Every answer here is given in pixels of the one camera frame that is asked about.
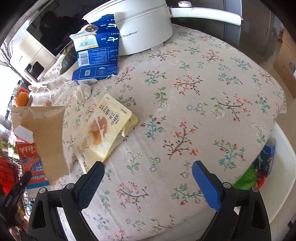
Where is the torn brown paper piece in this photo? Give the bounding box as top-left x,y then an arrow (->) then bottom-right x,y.
10,105 -> 70,189

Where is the yellow snack bag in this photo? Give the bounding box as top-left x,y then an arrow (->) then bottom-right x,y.
77,93 -> 139,173

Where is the grey metal refrigerator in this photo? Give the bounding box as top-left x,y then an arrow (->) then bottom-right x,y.
166,0 -> 286,63

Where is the blue cardboard box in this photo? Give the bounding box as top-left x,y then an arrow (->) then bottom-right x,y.
255,143 -> 276,178

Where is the dark green squash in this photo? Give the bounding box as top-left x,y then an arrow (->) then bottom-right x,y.
60,47 -> 79,75

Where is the crumpled white tissue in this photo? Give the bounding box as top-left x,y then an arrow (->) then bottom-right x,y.
73,83 -> 92,101

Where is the floral tablecloth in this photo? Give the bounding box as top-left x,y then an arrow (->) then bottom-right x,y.
23,22 -> 287,237

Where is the large orange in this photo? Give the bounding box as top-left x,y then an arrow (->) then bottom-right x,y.
15,92 -> 30,106

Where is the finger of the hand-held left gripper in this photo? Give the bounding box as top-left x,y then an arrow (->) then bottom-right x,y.
5,171 -> 32,209

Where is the white microwave oven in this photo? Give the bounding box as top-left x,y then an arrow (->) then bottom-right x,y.
25,0 -> 86,58

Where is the white plastic bin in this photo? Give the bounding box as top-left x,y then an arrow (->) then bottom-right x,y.
231,122 -> 296,226

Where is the beige countertop appliance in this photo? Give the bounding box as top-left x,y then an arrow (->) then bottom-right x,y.
9,35 -> 58,82

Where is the brown cardboard carton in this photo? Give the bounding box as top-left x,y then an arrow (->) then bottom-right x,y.
273,25 -> 296,98

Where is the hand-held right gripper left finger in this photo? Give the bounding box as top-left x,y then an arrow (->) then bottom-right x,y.
27,161 -> 105,241

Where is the white electric cooking pot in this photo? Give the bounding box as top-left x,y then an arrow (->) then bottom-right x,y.
83,0 -> 244,56

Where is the blue white milk carton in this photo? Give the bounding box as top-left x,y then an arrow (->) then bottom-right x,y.
69,14 -> 121,87

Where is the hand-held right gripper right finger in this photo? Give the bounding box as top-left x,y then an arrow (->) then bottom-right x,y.
192,160 -> 271,241

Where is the green orange cardboard box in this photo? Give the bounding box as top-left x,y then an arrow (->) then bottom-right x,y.
233,162 -> 266,190

